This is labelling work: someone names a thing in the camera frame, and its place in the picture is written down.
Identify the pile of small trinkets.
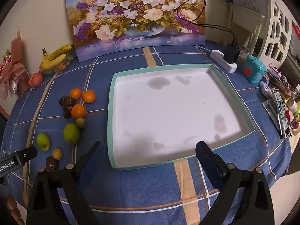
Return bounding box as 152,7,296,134
266,63,300,136

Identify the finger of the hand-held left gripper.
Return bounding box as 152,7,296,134
14,146,38,165

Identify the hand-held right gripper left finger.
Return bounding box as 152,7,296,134
26,141,106,225

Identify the white lattice panel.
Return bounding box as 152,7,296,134
260,0,296,64

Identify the silver clip holder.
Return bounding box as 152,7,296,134
262,98,282,130

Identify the white power strip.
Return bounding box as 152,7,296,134
210,50,238,74

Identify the black charger cable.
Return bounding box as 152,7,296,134
177,0,238,47
185,0,238,48

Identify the white chair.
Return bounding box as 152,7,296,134
226,0,268,59

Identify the lavender handheld device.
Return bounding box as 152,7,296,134
259,81,273,98

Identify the large green mango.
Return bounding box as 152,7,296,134
63,122,80,145

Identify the teal toy box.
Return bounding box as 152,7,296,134
242,55,268,85

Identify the clear plastic produce container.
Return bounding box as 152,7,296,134
39,54,76,75

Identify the blue plaid tablecloth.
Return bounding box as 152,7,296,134
5,40,293,225

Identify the red apple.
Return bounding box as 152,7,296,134
28,72,44,87

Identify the person's left hand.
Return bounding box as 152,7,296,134
5,196,25,225

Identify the orange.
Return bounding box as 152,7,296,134
71,104,87,119
70,88,82,100
82,90,96,104

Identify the black charger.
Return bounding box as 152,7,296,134
224,44,241,64

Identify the flower painting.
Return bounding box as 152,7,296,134
64,0,206,62

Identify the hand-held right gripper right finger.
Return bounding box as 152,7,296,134
195,141,275,225

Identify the green jujube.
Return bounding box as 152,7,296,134
37,133,51,151

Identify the banana bunch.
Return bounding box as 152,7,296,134
39,44,75,69

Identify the white tray with teal rim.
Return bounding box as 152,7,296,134
107,64,255,171

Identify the pink flower bouquet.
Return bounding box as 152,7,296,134
0,31,30,101

